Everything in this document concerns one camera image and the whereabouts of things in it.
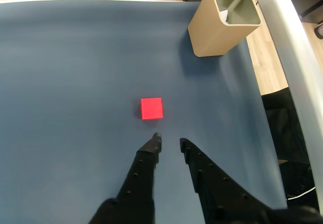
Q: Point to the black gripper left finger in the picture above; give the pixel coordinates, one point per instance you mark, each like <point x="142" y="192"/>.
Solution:
<point x="137" y="178"/>

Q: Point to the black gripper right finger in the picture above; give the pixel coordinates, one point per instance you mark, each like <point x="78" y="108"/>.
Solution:
<point x="222" y="198"/>

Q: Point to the red cube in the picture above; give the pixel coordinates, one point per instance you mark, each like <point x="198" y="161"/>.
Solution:
<point x="151" y="108"/>

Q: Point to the beige square box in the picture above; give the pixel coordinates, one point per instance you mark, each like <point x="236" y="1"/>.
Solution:
<point x="212" y="32"/>

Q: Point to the black fabric bag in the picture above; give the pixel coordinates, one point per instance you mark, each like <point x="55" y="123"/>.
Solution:
<point x="285" y="133"/>

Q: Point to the blue-grey table mat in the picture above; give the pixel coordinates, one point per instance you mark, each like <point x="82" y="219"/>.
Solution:
<point x="75" y="82"/>

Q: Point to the white crumpled tissue paper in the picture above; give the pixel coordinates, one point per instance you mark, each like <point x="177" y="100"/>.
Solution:
<point x="224" y="17"/>

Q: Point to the silver aluminium frame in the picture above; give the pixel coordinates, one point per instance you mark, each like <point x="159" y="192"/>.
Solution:
<point x="297" y="57"/>

